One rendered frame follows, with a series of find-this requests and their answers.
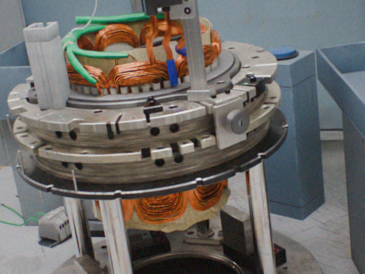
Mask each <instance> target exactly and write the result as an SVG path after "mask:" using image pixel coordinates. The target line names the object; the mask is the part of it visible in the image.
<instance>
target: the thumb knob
mask: <svg viewBox="0 0 365 274"><path fill-rule="evenodd" d="M248 126H249V116H248V113H247V112H245V111H242V110H238V109H236V110H233V111H231V112H230V113H229V114H228V115H227V118H226V128H227V130H228V131H229V132H231V133H234V134H237V135H241V134H243V133H244V132H245V131H246V130H247V129H248Z"/></svg>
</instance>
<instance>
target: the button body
mask: <svg viewBox="0 0 365 274"><path fill-rule="evenodd" d="M296 51H298V52H299V56H297V57H296V58H293V59H291V60H287V61H277V63H278V75H277V76H276V78H275V80H274V81H275V82H276V83H277V84H278V85H279V87H280V89H281V104H280V106H279V107H278V109H280V110H281V111H282V112H283V113H284V114H285V116H286V119H287V124H288V132H287V137H286V140H285V142H284V143H283V145H282V146H281V147H280V148H279V149H277V151H276V152H275V153H274V154H272V156H271V157H268V158H267V159H266V160H265V167H266V179H267V191H268V192H269V204H270V213H272V214H275V215H281V216H285V217H290V218H294V219H296V220H301V221H304V220H305V218H307V217H308V216H309V215H311V214H312V213H313V212H314V211H315V210H316V209H318V208H319V207H321V205H322V204H324V203H325V191H324V182H323V164H322V155H321V139H320V129H319V112H318V94H317V77H316V68H315V51H308V50H304V51H300V50H296Z"/></svg>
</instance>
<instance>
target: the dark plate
mask: <svg viewBox="0 0 365 274"><path fill-rule="evenodd" d="M134 274H238V273H237V272H236V271H235V270H233V269H231V268H230V267H228V266H226V265H222V264H219V263H213V262H208V261H204V260H180V261H175V262H170V263H165V264H159V265H156V266H152V267H149V268H147V269H145V270H142V271H140V272H138V273H134Z"/></svg>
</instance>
